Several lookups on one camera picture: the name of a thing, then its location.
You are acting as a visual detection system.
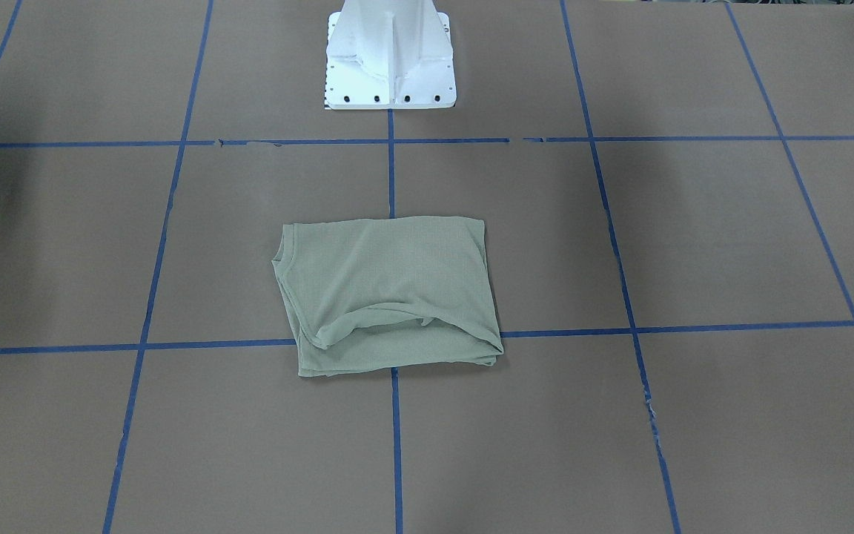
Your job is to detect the olive green long-sleeve shirt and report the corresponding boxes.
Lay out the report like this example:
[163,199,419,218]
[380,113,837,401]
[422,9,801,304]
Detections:
[271,216,505,378]

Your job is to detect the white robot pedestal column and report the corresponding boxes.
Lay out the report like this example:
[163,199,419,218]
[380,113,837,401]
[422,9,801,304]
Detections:
[323,1,457,111]

